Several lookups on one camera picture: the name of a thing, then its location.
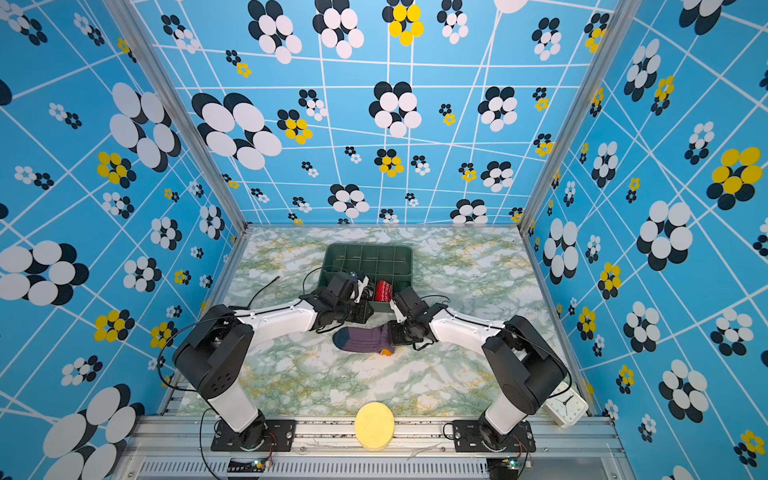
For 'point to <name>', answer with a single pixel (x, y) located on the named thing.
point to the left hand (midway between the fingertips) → (374, 310)
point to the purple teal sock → (366, 340)
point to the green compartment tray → (377, 262)
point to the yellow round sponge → (375, 426)
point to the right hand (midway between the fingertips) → (391, 338)
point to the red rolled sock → (383, 291)
